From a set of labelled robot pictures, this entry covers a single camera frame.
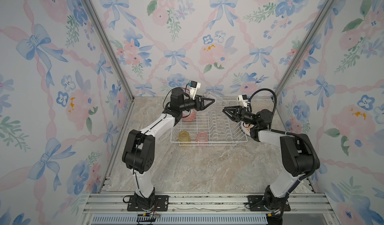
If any pink glass cup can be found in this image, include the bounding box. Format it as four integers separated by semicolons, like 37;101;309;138
195;131;209;146

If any clear drinking glass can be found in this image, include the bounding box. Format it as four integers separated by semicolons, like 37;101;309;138
203;91;220;102

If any right aluminium corner post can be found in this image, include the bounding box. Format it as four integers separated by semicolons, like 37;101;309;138
275;0;337;95

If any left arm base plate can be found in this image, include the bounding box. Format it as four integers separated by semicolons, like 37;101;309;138
123;194;170;212

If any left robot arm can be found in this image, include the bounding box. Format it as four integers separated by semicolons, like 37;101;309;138
122;86;215;209

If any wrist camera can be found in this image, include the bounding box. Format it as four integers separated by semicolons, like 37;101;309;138
237;94;249;108
187;80;201;100

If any left aluminium corner post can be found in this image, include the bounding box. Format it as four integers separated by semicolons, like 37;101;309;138
81;0;134;102

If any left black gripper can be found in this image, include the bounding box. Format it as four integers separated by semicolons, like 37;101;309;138
179;96;214;114

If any yellow glass cup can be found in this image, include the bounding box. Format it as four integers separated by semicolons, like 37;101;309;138
178;131;191;146

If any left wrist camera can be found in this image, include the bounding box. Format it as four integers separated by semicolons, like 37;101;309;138
187;80;201;100

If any pink patterned bowl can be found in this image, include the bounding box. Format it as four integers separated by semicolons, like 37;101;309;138
182;109;197;122

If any white wire dish rack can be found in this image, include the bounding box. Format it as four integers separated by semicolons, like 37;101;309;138
171;100;248;146

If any aluminium front rail frame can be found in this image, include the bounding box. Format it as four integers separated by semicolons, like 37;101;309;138
78;192;340;225

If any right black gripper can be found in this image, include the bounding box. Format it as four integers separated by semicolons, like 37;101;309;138
222;109;258;129

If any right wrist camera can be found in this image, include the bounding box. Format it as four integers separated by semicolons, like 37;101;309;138
237;94;249;108

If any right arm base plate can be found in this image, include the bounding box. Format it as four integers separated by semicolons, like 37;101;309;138
245;195;291;212

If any aluminium corner post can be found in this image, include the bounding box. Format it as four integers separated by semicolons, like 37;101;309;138
275;0;337;95
81;0;134;102

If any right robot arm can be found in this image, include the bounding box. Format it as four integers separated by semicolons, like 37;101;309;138
223;106;320;211

